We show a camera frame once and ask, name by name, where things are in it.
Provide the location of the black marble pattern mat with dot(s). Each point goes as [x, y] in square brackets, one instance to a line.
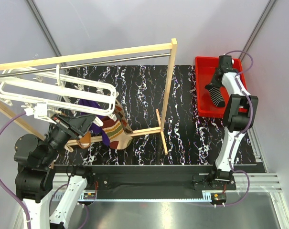
[188, 139]

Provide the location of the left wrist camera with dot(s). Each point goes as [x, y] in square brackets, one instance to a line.
[40, 111]

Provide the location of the brown orange striped sock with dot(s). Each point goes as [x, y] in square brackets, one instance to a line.
[118, 139]

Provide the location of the metal hanging rod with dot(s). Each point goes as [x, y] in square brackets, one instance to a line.
[86, 64]

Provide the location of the white plastic clip hanger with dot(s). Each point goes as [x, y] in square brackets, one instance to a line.
[54, 82]

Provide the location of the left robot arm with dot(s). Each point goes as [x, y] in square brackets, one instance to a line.
[34, 181]

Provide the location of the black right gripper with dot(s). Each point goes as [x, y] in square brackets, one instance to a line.
[215, 83]

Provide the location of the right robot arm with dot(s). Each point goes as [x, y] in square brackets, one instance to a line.
[227, 90]

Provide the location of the beige argyle sock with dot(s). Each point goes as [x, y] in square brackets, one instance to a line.
[120, 114]

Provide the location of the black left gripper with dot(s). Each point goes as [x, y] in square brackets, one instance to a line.
[77, 125]

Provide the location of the wooden clothes rack frame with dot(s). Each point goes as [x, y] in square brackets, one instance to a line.
[57, 61]

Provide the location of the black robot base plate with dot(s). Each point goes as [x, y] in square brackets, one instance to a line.
[149, 183]

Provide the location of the red plastic bin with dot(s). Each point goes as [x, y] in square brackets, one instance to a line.
[204, 71]

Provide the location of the black striped sock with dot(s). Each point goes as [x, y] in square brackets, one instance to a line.
[215, 95]

